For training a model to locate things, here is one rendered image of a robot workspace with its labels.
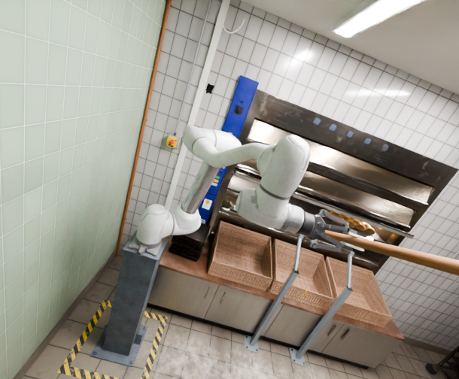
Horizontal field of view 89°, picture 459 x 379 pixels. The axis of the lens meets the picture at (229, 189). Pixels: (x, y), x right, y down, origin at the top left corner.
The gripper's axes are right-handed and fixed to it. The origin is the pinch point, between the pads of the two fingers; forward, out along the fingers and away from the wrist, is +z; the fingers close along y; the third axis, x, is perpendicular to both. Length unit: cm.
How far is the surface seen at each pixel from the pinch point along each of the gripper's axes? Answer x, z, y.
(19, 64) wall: -10, -123, -19
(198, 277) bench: -128, -33, 65
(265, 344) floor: -153, 53, 116
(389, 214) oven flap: -133, 124, -43
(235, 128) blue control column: -121, -45, -63
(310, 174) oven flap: -132, 35, -52
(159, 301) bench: -147, -57, 102
